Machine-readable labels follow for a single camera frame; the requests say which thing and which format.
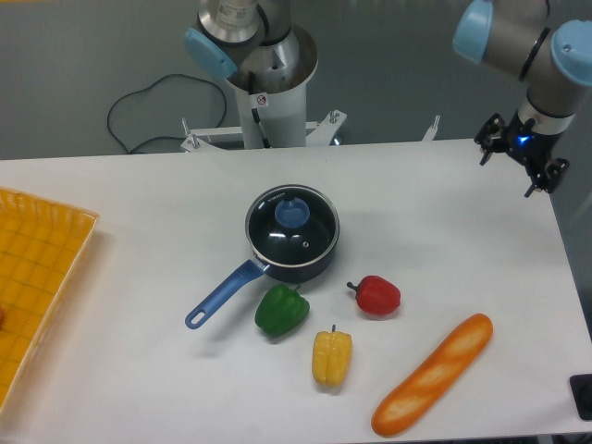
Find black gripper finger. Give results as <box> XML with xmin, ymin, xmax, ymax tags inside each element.
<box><xmin>524</xmin><ymin>158</ymin><xmax>570</xmax><ymax>197</ymax></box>
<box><xmin>474</xmin><ymin>113</ymin><xmax>506</xmax><ymax>166</ymax></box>

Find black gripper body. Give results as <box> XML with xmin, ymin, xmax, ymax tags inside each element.
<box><xmin>501</xmin><ymin>112</ymin><xmax>558</xmax><ymax>172</ymax></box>

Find glass lid with blue knob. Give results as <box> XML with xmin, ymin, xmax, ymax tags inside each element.
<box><xmin>245</xmin><ymin>184</ymin><xmax>340</xmax><ymax>267</ymax></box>

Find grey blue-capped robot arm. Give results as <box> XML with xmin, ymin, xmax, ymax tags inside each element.
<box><xmin>452</xmin><ymin>1</ymin><xmax>591</xmax><ymax>194</ymax></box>

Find red bell pepper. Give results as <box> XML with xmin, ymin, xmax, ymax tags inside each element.
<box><xmin>347</xmin><ymin>275</ymin><xmax>401</xmax><ymax>316</ymax></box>

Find black device at table edge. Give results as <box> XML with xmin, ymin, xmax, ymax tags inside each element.
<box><xmin>569</xmin><ymin>374</ymin><xmax>592</xmax><ymax>421</ymax></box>

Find orange baguette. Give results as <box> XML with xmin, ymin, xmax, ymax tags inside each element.
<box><xmin>371</xmin><ymin>314</ymin><xmax>493</xmax><ymax>438</ymax></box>

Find yellow bell pepper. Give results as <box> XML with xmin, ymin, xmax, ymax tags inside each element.
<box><xmin>312</xmin><ymin>325</ymin><xmax>352</xmax><ymax>388</ymax></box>

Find green bell pepper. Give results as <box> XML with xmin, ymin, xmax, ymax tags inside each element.
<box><xmin>254</xmin><ymin>284</ymin><xmax>310</xmax><ymax>338</ymax></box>

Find dark blue saucepan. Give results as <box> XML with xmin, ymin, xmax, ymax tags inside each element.
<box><xmin>185</xmin><ymin>242</ymin><xmax>337</xmax><ymax>329</ymax></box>

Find yellow woven basket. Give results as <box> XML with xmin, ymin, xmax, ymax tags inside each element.
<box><xmin>1</xmin><ymin>188</ymin><xmax>100</xmax><ymax>407</ymax></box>

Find black cable on floor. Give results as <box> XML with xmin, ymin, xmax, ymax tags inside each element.
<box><xmin>106</xmin><ymin>73</ymin><xmax>228</xmax><ymax>154</ymax></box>

